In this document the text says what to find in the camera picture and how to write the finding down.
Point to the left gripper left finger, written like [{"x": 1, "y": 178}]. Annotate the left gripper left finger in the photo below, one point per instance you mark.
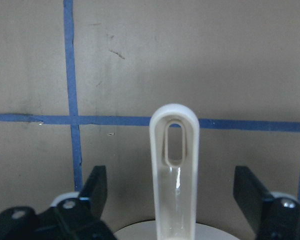
[{"x": 73, "y": 218}]

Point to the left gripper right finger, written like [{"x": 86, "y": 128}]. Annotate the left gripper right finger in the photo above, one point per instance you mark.
[{"x": 271, "y": 215}]

